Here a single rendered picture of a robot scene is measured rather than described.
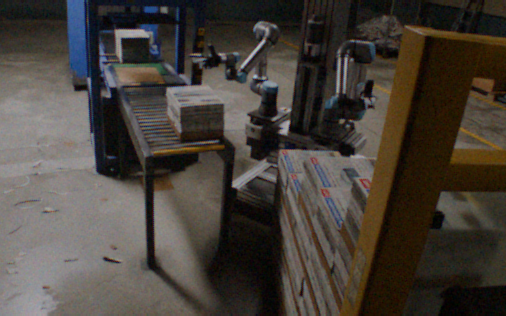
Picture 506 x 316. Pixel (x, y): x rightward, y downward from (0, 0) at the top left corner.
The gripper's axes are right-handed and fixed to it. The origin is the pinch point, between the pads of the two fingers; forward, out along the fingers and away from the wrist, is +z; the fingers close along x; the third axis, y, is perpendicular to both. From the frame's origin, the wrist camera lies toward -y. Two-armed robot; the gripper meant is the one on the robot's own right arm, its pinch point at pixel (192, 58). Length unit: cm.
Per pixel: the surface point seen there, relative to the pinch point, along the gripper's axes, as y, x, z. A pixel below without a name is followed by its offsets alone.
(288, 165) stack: 29, -93, -18
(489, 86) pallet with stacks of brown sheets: 123, 83, -608
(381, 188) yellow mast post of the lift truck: -64, -211, 68
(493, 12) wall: 23, 191, -736
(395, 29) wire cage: 115, 354, -658
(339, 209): -4, -163, 15
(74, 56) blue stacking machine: 115, 310, 16
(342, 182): -2, -148, 0
